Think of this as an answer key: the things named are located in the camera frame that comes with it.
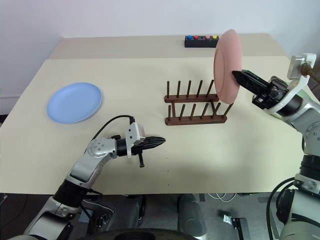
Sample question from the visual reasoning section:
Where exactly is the dark right wrist cable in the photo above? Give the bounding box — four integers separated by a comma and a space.
300, 63, 320, 83

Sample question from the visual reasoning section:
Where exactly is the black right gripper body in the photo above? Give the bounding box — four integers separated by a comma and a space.
251, 77, 289, 110

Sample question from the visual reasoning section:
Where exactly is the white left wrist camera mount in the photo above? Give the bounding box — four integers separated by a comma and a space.
125, 122, 146, 159

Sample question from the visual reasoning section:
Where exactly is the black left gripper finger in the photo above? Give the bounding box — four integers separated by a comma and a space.
145, 141, 166, 152
145, 136, 167, 145

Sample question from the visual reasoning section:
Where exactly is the wooden dish rack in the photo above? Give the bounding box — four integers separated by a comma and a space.
163, 79, 235, 126

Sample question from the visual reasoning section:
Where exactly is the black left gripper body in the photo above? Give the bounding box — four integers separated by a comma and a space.
130, 142, 149, 169

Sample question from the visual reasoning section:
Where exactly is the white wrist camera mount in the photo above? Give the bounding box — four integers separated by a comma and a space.
264, 53, 316, 116
125, 122, 146, 159

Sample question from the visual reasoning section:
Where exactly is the thick black robot body cable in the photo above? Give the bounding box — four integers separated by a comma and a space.
265, 176, 299, 227

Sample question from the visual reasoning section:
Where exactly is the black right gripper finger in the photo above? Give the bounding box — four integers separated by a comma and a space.
231, 69, 271, 97

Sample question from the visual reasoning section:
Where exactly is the blue plate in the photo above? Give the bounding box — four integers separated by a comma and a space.
46, 82, 104, 125

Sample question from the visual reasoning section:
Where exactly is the pink plate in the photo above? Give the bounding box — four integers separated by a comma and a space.
212, 29, 243, 105

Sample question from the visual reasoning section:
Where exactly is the black button box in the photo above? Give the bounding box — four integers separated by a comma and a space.
184, 35, 220, 49

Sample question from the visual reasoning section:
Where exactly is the thin white floor cable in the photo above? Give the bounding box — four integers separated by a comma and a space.
214, 192, 240, 202

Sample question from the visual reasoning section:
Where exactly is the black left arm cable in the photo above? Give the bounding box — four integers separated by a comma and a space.
91, 115, 136, 141

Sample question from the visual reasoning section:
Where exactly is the metal floor bracket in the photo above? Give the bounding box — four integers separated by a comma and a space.
222, 213, 248, 240

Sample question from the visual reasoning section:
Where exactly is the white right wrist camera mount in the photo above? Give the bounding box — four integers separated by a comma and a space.
264, 53, 316, 116

